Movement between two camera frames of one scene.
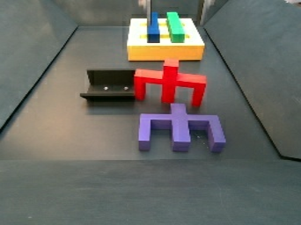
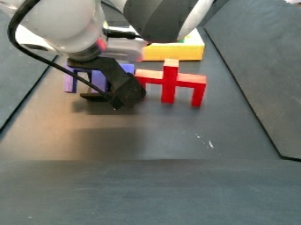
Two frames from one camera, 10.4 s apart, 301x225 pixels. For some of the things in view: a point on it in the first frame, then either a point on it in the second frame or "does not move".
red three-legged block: (170, 77) does not move
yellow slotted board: (141, 50) does not move
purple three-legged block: (181, 123) to (95, 76)
